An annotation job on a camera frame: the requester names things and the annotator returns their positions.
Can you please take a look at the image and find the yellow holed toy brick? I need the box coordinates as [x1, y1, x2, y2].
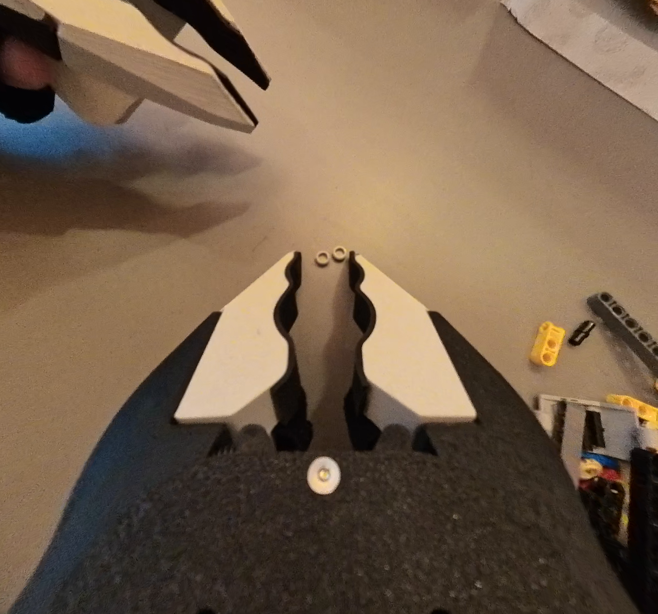
[529, 321, 566, 367]

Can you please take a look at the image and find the grey desk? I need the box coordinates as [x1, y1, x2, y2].
[0, 0, 658, 599]

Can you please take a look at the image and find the white instruction booklet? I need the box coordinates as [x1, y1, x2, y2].
[501, 0, 658, 121]

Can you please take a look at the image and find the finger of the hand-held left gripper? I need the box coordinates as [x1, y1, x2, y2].
[103, 0, 271, 92]
[0, 0, 259, 135]

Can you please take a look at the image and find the pile of toy bricks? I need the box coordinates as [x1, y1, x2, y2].
[535, 393, 658, 614]

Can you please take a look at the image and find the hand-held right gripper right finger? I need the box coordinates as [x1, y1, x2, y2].
[344, 253, 477, 451]

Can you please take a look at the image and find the long dark grey beam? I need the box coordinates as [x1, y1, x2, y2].
[587, 292, 658, 368]

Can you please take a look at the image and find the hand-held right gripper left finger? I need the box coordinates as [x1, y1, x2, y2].
[174, 252, 313, 451]

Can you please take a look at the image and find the person's left hand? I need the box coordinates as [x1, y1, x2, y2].
[0, 38, 56, 89]

